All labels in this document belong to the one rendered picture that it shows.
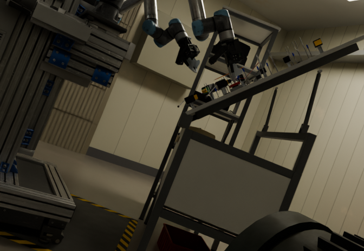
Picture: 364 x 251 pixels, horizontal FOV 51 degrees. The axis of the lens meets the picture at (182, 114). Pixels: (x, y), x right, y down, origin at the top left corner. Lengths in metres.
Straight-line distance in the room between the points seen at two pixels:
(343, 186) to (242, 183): 2.94
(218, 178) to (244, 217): 0.22
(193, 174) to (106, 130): 3.48
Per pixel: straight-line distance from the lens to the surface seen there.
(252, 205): 1.89
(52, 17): 1.88
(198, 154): 1.82
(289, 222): 0.87
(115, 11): 2.08
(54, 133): 5.05
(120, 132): 5.28
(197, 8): 2.06
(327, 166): 4.92
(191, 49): 2.17
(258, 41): 3.73
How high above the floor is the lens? 0.78
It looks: 2 degrees up
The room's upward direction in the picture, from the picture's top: 22 degrees clockwise
